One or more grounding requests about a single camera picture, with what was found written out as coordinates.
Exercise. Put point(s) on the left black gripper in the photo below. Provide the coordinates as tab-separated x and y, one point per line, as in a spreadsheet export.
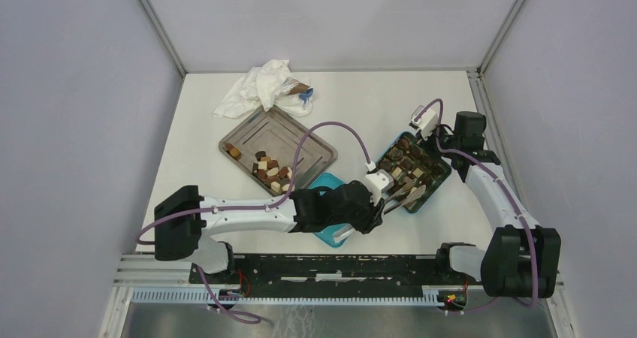
371	219

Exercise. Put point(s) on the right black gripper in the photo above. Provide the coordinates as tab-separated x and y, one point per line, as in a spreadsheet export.
427	143

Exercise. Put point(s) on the white chocolate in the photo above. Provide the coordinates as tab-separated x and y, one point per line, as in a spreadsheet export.
416	173
396	173

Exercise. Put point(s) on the teal chocolate box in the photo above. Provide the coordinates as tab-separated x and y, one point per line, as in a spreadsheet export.
411	164

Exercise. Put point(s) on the metal serving tongs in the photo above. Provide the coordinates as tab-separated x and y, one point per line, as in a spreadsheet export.
411	196

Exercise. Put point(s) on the stainless steel tray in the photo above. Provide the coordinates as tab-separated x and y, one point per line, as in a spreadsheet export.
263	146

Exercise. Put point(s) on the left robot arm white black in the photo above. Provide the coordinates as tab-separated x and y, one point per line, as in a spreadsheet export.
186	222

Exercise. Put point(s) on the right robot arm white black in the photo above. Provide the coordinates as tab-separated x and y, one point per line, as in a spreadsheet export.
522	257

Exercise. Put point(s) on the teal box lid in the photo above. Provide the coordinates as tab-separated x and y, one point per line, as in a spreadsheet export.
326	183

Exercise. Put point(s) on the brown blue wrapper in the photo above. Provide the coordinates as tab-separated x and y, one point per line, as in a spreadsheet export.
293	86

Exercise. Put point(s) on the white crumpled cloth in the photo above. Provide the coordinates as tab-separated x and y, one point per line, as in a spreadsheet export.
262	87

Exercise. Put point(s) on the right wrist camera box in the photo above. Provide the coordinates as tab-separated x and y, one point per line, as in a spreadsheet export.
423	121

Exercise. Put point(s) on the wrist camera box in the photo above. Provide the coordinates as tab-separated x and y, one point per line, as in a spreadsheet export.
423	121
377	184

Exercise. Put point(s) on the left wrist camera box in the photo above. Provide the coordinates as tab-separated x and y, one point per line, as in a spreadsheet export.
377	184

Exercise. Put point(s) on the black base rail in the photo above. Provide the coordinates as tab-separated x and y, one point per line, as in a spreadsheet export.
335	276

